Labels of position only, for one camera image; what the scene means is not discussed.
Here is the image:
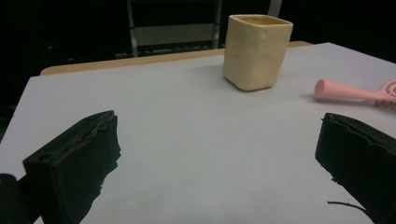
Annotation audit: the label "cream square cup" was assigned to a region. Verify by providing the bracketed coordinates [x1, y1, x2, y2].
[222, 14, 294, 92]

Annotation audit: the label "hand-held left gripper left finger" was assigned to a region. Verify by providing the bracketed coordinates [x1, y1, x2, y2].
[21, 109, 122, 224]

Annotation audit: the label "pink hairbrush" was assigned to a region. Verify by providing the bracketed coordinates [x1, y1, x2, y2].
[313, 78, 396, 113]

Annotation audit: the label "white table mat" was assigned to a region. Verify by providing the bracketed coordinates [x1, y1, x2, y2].
[0, 41, 396, 224]

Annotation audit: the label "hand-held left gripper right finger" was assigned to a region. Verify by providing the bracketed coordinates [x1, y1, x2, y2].
[315, 112, 396, 224]

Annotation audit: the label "grey metal stand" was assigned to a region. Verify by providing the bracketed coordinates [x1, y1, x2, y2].
[125, 0, 284, 59]

